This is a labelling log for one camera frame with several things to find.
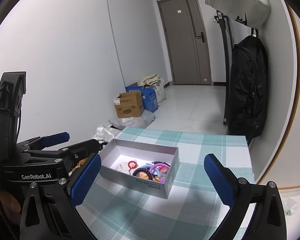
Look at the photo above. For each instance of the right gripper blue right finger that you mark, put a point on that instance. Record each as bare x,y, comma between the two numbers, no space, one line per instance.
221,178

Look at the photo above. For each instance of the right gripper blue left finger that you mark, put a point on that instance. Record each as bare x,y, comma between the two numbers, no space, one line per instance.
82,179

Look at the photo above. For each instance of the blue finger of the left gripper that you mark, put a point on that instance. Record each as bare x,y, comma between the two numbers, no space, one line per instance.
55,139
81,150

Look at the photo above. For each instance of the red rim pin badge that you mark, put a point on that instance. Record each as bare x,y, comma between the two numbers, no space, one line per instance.
123,167

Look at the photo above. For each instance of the red knot charm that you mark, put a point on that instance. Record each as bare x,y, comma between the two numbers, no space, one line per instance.
132,165

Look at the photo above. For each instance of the person's left hand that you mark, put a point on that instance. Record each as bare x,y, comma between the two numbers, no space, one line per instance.
9,203

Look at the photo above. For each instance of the teal plaid tablecloth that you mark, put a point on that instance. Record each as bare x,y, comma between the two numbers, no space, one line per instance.
193,209

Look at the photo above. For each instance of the brown cardboard box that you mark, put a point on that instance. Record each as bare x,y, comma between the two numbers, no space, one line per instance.
129,104

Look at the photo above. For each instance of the grey open phone box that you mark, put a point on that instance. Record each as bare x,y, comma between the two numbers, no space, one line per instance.
156,170

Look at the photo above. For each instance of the blue carton box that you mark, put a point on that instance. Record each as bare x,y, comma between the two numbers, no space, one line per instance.
148,95

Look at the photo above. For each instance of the white cloth bag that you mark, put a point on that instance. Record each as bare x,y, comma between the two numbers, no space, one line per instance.
156,83

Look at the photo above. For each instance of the black backpack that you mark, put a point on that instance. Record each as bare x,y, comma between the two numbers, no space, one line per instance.
248,97

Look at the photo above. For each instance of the grey door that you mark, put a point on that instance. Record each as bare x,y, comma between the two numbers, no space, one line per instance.
186,41

